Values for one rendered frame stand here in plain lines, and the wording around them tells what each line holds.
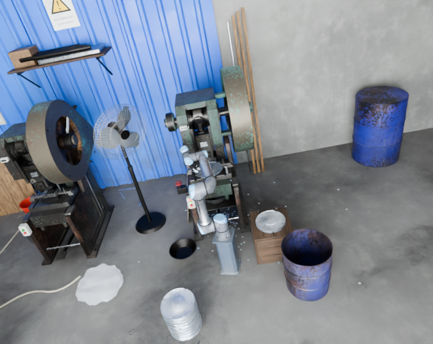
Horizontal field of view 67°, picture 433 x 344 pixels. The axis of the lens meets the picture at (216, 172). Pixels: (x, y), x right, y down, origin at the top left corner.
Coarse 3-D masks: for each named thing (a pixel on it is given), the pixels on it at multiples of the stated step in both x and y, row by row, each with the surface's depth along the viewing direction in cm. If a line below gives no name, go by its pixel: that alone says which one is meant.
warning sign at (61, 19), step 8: (48, 0) 351; (56, 0) 352; (64, 0) 352; (48, 8) 355; (56, 8) 356; (64, 8) 356; (72, 8) 357; (56, 16) 360; (64, 16) 361; (72, 16) 361; (56, 24) 364; (64, 24) 365; (72, 24) 365
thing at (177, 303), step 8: (168, 296) 274; (176, 296) 272; (184, 296) 271; (192, 296) 270; (160, 304) 268; (168, 304) 267; (176, 304) 265; (184, 304) 264; (192, 304) 263; (168, 312) 261; (176, 312) 260; (184, 312) 259
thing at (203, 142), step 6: (198, 132) 325; (204, 132) 325; (198, 138) 323; (204, 138) 323; (198, 144) 326; (204, 144) 327; (210, 144) 327; (198, 150) 329; (210, 150) 331; (210, 156) 331
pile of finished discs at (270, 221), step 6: (270, 210) 330; (258, 216) 326; (264, 216) 324; (270, 216) 322; (276, 216) 322; (282, 216) 320; (258, 222) 319; (264, 222) 317; (270, 222) 316; (276, 222) 315; (282, 222) 314; (258, 228) 314; (264, 228) 311; (270, 228) 310; (276, 228) 308; (282, 228) 310
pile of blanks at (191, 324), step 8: (192, 312) 260; (168, 320) 258; (176, 320) 255; (184, 320) 257; (192, 320) 265; (200, 320) 277; (176, 328) 262; (184, 328) 262; (192, 328) 267; (200, 328) 276; (176, 336) 270; (184, 336) 268; (192, 336) 270
